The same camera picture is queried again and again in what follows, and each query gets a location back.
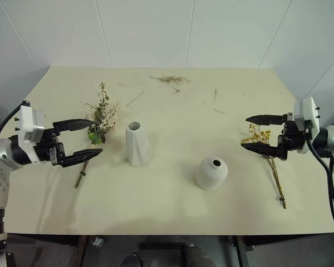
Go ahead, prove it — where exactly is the green and white flower bunch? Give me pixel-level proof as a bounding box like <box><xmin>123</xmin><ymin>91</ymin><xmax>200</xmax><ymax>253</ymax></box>
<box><xmin>74</xmin><ymin>81</ymin><xmax>121</xmax><ymax>190</ymax></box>

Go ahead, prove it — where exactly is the rusty table leg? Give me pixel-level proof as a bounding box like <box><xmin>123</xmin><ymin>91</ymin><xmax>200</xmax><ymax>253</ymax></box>
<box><xmin>73</xmin><ymin>235</ymin><xmax>97</xmax><ymax>267</ymax></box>
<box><xmin>229</xmin><ymin>235</ymin><xmax>250</xmax><ymax>267</ymax></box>

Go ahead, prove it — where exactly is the cream table cloth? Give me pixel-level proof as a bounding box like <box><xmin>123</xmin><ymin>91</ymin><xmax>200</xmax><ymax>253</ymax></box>
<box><xmin>3</xmin><ymin>65</ymin><xmax>334</xmax><ymax>237</ymax></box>

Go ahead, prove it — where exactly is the round white ceramic vase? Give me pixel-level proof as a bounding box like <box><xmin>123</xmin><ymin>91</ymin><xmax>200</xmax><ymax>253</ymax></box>
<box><xmin>194</xmin><ymin>155</ymin><xmax>230</xmax><ymax>191</ymax></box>

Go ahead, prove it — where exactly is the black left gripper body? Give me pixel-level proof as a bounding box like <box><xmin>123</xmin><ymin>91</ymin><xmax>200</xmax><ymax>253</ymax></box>
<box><xmin>33</xmin><ymin>127</ymin><xmax>67</xmax><ymax>167</ymax></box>

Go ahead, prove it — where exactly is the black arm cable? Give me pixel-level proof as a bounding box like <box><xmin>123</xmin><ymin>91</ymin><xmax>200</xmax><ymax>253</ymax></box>
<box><xmin>0</xmin><ymin>105</ymin><xmax>24</xmax><ymax>140</ymax></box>
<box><xmin>303</xmin><ymin>126</ymin><xmax>334</xmax><ymax>233</ymax></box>

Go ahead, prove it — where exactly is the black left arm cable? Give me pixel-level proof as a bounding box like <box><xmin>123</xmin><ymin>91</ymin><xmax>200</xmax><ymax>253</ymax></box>
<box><xmin>0</xmin><ymin>105</ymin><xmax>24</xmax><ymax>140</ymax></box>

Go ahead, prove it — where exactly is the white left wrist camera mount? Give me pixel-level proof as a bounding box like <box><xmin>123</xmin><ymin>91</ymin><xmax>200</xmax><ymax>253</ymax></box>
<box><xmin>18</xmin><ymin>100</ymin><xmax>46</xmax><ymax>146</ymax></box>

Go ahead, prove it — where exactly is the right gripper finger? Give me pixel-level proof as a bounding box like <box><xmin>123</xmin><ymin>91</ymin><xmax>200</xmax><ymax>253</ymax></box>
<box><xmin>245</xmin><ymin>113</ymin><xmax>288</xmax><ymax>126</ymax></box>
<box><xmin>240</xmin><ymin>142</ymin><xmax>289</xmax><ymax>161</ymax></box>

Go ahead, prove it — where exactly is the tall white draped vase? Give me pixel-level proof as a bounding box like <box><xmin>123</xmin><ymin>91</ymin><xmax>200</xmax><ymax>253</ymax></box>
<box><xmin>126</xmin><ymin>120</ymin><xmax>153</xmax><ymax>167</ymax></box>

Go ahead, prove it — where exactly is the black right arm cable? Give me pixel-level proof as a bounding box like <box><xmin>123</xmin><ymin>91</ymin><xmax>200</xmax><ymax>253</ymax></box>
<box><xmin>303</xmin><ymin>126</ymin><xmax>334</xmax><ymax>233</ymax></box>

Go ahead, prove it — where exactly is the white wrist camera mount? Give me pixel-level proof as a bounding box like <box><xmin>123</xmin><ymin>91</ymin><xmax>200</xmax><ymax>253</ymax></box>
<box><xmin>18</xmin><ymin>100</ymin><xmax>46</xmax><ymax>146</ymax></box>
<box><xmin>293</xmin><ymin>96</ymin><xmax>321</xmax><ymax>155</ymax></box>

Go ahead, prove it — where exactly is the long dry twig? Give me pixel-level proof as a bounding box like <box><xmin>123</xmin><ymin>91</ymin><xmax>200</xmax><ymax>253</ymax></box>
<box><xmin>126</xmin><ymin>91</ymin><xmax>145</xmax><ymax>107</ymax></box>

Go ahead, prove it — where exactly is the yellow dried flower bunch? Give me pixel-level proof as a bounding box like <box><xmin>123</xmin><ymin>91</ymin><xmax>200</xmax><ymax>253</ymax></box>
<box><xmin>240</xmin><ymin>123</ymin><xmax>288</xmax><ymax>210</ymax></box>

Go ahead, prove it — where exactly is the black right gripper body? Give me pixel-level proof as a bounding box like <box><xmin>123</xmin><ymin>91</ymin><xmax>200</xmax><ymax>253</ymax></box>
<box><xmin>276</xmin><ymin>112</ymin><xmax>310</xmax><ymax>161</ymax></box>

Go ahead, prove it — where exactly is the dried twig sprig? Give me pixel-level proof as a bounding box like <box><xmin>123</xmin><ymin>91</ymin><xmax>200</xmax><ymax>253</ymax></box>
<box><xmin>148</xmin><ymin>75</ymin><xmax>192</xmax><ymax>95</ymax></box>

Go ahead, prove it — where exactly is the dark rounded shape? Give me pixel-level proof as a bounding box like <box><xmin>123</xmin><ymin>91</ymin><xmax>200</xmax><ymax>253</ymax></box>
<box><xmin>120</xmin><ymin>252</ymin><xmax>144</xmax><ymax>267</ymax></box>

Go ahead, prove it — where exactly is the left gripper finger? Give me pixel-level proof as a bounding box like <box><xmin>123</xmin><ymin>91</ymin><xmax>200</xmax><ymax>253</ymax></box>
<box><xmin>60</xmin><ymin>147</ymin><xmax>104</xmax><ymax>169</ymax></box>
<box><xmin>52</xmin><ymin>118</ymin><xmax>94</xmax><ymax>133</ymax></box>

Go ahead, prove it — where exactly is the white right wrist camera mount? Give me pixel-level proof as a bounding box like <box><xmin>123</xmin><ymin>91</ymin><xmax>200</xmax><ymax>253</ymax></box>
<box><xmin>293</xmin><ymin>96</ymin><xmax>321</xmax><ymax>155</ymax></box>

